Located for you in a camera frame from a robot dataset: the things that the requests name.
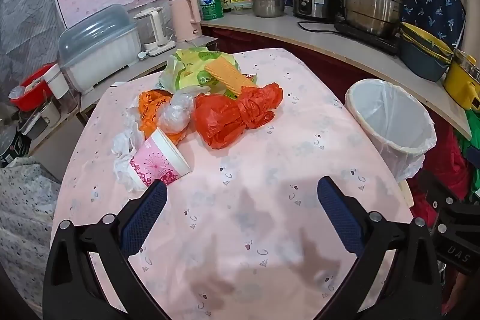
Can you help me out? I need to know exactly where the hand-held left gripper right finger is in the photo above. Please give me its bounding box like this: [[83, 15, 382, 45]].
[[311, 175, 443, 320]]

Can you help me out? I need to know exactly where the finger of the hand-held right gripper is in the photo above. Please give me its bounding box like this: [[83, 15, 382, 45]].
[[416, 170, 464, 208]]

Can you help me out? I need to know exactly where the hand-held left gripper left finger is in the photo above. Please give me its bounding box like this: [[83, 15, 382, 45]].
[[42, 179, 173, 320]]

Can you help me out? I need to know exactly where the pink and white paper cup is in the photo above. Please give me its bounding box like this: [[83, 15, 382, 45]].
[[129, 128, 193, 187]]

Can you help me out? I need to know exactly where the white tissue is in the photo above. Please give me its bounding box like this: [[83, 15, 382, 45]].
[[112, 95, 151, 193]]

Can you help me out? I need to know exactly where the white lined waste bin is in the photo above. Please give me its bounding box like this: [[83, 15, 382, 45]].
[[344, 78, 437, 182]]

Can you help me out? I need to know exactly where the clear knotted plastic bag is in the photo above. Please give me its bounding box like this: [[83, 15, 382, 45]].
[[157, 85, 211, 135]]

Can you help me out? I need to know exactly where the orange printed plastic bag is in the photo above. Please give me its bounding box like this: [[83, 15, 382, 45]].
[[137, 89, 196, 146]]

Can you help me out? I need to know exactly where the red-orange plastic bag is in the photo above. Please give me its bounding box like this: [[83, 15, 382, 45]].
[[193, 83, 284, 150]]

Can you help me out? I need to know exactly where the green and yellow snack bag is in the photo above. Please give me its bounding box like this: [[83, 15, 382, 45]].
[[157, 47, 259, 96]]

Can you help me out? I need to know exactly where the yellow wafer biscuit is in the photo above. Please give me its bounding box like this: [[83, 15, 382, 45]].
[[204, 57, 259, 94]]

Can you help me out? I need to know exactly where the bright red cloth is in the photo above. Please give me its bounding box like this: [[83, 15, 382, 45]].
[[407, 125, 477, 219]]

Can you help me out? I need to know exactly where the green cloth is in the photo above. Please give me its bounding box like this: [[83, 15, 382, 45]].
[[452, 108, 480, 201]]

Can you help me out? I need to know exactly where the pink printed tablecloth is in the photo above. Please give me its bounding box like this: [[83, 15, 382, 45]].
[[49, 47, 415, 320]]

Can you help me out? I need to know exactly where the yellow electric pot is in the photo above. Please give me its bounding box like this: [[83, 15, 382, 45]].
[[442, 48, 480, 111]]

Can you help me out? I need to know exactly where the grey floral cloth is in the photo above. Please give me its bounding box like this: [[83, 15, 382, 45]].
[[0, 159, 62, 309]]

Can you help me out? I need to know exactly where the yellow and blue plastic basin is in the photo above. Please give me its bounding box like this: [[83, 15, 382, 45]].
[[399, 21, 455, 58], [397, 37, 451, 82]]

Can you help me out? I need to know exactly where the dark red counter cloth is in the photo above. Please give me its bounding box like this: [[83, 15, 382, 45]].
[[200, 25, 462, 141]]

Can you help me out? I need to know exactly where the wooden side shelf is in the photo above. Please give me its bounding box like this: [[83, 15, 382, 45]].
[[28, 35, 218, 156]]

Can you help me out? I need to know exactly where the white lidded canister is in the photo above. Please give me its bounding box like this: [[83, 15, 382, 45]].
[[45, 64, 70, 99]]

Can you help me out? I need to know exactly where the black induction cooker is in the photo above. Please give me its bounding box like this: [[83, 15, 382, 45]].
[[334, 20, 400, 56]]

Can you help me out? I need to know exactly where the white dish box clear lid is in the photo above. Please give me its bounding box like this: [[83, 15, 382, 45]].
[[57, 3, 141, 94]]

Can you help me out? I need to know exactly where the red plastic bowl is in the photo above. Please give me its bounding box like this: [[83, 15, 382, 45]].
[[8, 62, 57, 111]]

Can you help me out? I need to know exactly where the curved grey counter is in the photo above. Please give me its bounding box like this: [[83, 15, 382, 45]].
[[199, 5, 473, 141]]

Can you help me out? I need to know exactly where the white glass electric kettle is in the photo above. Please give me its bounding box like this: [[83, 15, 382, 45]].
[[133, 7, 177, 56]]

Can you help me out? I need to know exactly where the large steel steamer pot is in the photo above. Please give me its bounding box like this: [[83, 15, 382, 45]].
[[332, 0, 417, 37]]

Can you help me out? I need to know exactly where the pink electric kettle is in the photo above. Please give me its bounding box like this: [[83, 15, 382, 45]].
[[169, 0, 203, 43]]

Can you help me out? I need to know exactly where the small steel lidded pot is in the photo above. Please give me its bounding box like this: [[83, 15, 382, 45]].
[[251, 0, 287, 19]]

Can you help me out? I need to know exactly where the green tin can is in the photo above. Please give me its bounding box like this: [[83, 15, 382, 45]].
[[197, 0, 225, 21]]

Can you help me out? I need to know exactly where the grey striped cloth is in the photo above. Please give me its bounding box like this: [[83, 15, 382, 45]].
[[0, 0, 68, 111]]

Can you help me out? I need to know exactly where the black power cable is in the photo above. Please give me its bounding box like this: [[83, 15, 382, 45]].
[[297, 20, 338, 34]]

